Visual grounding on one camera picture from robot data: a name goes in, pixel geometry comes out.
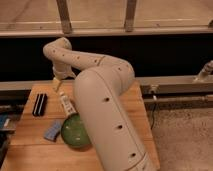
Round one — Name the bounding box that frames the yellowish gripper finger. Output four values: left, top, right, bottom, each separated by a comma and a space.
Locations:
53, 77, 62, 92

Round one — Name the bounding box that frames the cream white gripper body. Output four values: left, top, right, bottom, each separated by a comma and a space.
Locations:
53, 66, 76, 80

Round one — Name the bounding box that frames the white bottle with label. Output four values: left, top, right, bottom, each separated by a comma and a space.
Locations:
59, 92, 76, 116

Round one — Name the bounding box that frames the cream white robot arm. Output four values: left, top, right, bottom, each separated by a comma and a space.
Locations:
43, 37, 157, 171

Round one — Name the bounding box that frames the black rectangular case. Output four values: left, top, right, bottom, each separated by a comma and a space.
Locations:
32, 93, 47, 117

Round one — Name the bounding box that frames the blue sponge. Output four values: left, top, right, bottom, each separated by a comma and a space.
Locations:
43, 120, 62, 142

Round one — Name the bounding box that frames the green ceramic bowl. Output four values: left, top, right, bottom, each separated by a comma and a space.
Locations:
61, 113, 91, 148

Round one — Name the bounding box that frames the metal pipe fitting right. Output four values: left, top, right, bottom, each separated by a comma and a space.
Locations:
194, 60, 213, 82

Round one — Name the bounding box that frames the metal window frame post left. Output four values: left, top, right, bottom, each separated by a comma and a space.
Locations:
56, 0, 72, 34

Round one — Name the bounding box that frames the metal window frame post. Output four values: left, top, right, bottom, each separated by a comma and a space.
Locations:
124, 0, 137, 32
56, 0, 72, 34

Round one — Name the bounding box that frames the metal window frame post right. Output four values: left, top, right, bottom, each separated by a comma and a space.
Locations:
124, 0, 137, 32

